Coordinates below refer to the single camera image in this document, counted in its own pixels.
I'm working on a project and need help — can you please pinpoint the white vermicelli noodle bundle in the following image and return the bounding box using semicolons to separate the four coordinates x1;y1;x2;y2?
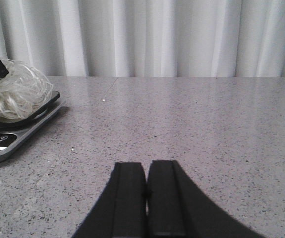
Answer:
0;58;54;120

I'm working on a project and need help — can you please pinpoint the white pleated curtain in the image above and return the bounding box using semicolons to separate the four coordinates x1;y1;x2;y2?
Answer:
0;0;285;77

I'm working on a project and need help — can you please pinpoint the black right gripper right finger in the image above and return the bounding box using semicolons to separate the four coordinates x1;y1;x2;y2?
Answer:
148;160;262;238

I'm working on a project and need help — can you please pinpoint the silver black kitchen scale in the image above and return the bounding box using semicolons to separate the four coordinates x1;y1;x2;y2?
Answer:
0;91;63;162

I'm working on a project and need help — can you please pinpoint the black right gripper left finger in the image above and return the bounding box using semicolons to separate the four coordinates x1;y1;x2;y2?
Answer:
73;162;147;238

